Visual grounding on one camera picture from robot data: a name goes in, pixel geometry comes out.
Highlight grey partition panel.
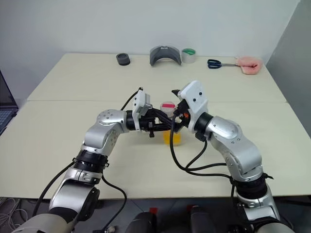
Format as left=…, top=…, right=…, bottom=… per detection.
left=266, top=0, right=311, bottom=136

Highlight black round cap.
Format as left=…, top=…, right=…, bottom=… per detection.
left=116, top=52, right=131, bottom=67

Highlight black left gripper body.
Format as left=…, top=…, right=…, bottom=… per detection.
left=140, top=108, right=160, bottom=139

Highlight pink fluffy cloth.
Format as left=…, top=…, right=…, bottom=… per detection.
left=234, top=55, right=262, bottom=76

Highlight dark rounded shape red tag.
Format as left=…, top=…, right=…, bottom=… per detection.
left=186, top=205, right=221, bottom=233
left=125, top=207, right=158, bottom=233

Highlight white floor cables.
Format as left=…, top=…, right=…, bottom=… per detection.
left=0, top=198, right=32, bottom=229

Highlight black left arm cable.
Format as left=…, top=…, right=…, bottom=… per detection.
left=33, top=86, right=144, bottom=231

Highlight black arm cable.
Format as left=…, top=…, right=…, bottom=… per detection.
left=33, top=86, right=144, bottom=231
left=170, top=114, right=234, bottom=195

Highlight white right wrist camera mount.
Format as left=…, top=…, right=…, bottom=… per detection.
left=178, top=81, right=210, bottom=133

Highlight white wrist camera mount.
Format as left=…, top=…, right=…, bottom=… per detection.
left=132, top=90, right=153, bottom=132
left=178, top=81, right=210, bottom=133

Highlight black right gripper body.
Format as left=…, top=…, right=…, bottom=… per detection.
left=174, top=99, right=193, bottom=132

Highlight dark laptop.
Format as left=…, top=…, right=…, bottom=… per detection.
left=0, top=69, right=19, bottom=132

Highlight silver tape roll green core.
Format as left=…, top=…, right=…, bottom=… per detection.
left=181, top=48, right=196, bottom=64

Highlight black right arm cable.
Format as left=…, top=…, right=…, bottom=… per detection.
left=170, top=114, right=234, bottom=195

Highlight blue handled scissors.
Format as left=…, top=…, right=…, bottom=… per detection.
left=207, top=59, right=240, bottom=70

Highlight clear bottle with orange drink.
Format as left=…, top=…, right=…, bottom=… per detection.
left=159, top=101, right=182, bottom=146

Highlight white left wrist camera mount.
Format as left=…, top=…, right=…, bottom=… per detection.
left=132, top=90, right=153, bottom=132

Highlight grey curved headset visor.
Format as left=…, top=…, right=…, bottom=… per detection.
left=149, top=45, right=182, bottom=67

